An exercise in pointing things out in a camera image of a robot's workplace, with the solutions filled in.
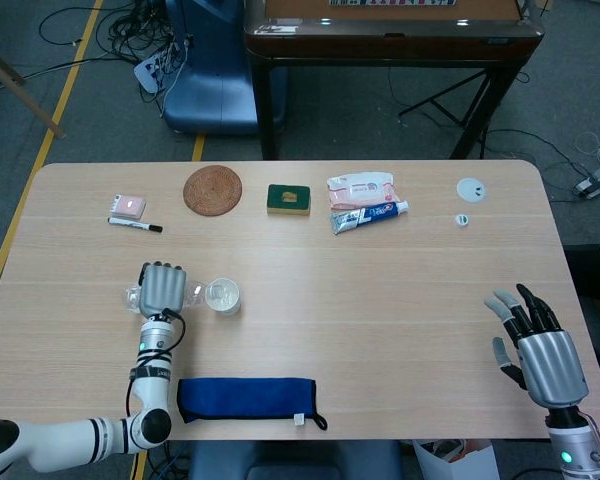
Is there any black floor cable tangle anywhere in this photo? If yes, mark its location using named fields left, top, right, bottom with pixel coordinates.
left=38, top=0, right=181, bottom=69

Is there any dark blue padded seat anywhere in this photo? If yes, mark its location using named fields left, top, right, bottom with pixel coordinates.
left=187, top=439, right=404, bottom=480

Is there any blue plastic machine base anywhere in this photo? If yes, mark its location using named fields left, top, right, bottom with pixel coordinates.
left=162, top=0, right=287, bottom=137

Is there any pink wet wipes pack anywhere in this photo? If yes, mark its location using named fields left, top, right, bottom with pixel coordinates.
left=326, top=172, right=398, bottom=211

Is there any round woven rattan coaster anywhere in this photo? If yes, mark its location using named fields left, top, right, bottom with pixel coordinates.
left=182, top=165, right=244, bottom=217

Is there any black white marker pen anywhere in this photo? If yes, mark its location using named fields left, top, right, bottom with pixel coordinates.
left=106, top=216, right=164, bottom=235

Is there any pink eraser block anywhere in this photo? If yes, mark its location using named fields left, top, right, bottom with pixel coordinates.
left=109, top=194, right=148, bottom=220

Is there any grey floor power strip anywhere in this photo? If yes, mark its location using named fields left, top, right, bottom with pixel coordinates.
left=572, top=167, right=600, bottom=200

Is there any white faced mahjong tile row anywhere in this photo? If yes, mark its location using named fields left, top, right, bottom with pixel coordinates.
left=328, top=0, right=456, bottom=8

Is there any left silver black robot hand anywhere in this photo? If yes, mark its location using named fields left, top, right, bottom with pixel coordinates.
left=138, top=260, right=189, bottom=319

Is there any white open box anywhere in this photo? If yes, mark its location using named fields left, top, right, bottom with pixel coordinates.
left=412, top=438, right=500, bottom=480

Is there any blue white toothpaste tube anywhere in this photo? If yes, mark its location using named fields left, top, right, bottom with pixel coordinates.
left=331, top=200, right=410, bottom=236

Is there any white paper cup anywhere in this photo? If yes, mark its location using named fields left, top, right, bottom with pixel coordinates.
left=204, top=277, right=242, bottom=316

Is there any blue microfiber cloth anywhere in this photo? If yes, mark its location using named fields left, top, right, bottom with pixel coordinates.
left=176, top=376, right=329, bottom=431

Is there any black box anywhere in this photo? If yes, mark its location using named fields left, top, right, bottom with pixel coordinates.
left=562, top=242, right=600, bottom=301

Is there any white power strip with plugs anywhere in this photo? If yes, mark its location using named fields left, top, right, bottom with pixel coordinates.
left=132, top=47, right=189, bottom=95

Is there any clear plastic bottle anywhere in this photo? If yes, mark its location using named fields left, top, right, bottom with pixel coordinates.
left=122, top=279, right=209, bottom=314

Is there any green yellow sponge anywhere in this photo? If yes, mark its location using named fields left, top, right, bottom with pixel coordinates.
left=266, top=183, right=312, bottom=218

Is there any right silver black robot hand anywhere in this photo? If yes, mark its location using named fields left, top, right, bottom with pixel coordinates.
left=483, top=283, right=590, bottom=409

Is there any dark brown mahjong table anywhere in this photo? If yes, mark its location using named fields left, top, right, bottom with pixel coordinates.
left=242, top=0, right=541, bottom=161

